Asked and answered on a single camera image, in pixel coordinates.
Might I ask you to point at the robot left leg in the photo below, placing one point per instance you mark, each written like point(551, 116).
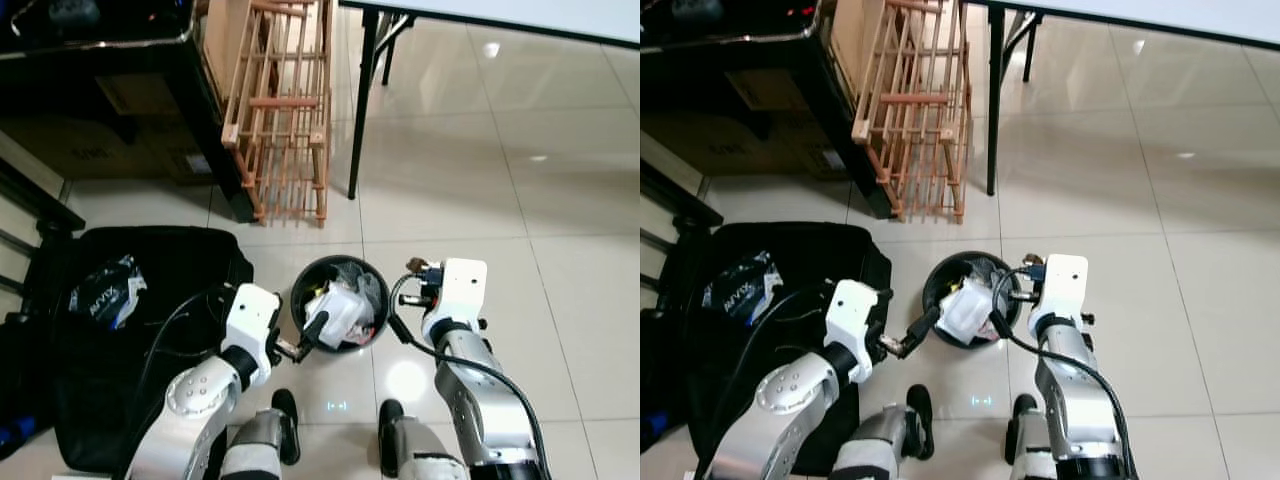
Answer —
point(880, 440)
point(262, 435)

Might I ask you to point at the black round rubbish bin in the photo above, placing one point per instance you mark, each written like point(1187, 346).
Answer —
point(960, 265)
point(340, 268)

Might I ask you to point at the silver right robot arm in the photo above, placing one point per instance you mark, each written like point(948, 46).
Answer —
point(480, 390)
point(1075, 390)

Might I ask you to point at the black glossy table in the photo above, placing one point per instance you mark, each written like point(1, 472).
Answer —
point(90, 55)
point(720, 50)

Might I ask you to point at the large black fabric bag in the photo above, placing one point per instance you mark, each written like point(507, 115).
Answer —
point(100, 380)
point(740, 370)

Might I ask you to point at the white folding table black legs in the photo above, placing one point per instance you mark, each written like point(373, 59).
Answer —
point(1150, 15)
point(500, 12)

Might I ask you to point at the black metal rack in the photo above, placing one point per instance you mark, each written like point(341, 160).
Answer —
point(40, 205)

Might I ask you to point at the white plastic trash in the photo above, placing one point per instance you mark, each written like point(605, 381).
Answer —
point(345, 305)
point(965, 308)

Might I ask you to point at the wooden slatted rack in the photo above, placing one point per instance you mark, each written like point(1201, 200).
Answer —
point(915, 100)
point(285, 100)

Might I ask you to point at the black printed plastic packet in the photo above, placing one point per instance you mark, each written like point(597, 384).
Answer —
point(105, 290)
point(740, 290)

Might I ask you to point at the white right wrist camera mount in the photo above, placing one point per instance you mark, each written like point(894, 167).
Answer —
point(1063, 282)
point(463, 285)

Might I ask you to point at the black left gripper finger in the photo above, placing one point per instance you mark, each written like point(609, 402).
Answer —
point(315, 328)
point(925, 325)

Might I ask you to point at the brown cardboard sheet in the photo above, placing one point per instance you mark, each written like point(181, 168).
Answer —
point(222, 40)
point(850, 40)

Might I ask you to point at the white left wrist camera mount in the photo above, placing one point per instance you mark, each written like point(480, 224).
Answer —
point(250, 315)
point(850, 310)

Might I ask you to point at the robot leg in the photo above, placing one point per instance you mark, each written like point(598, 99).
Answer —
point(410, 445)
point(880, 440)
point(262, 435)
point(1030, 450)

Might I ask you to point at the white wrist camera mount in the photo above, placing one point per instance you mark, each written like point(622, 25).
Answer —
point(1063, 282)
point(463, 285)
point(850, 310)
point(250, 315)

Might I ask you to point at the brown cardboard box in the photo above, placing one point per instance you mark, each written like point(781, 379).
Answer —
point(80, 145)
point(720, 145)

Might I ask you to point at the robot right leg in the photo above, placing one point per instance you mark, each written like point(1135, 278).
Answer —
point(1030, 450)
point(410, 445)

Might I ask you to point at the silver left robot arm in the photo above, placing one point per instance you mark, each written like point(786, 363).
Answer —
point(790, 395)
point(195, 400)

